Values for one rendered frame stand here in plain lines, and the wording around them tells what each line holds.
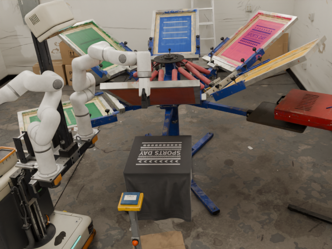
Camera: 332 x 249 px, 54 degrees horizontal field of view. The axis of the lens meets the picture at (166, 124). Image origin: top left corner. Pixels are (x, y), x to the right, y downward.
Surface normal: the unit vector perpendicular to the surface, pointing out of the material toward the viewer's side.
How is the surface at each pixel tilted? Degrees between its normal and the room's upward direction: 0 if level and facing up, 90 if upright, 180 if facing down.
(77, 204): 0
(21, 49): 90
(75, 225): 0
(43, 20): 90
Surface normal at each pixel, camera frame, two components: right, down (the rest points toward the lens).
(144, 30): -0.08, 0.48
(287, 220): -0.07, -0.88
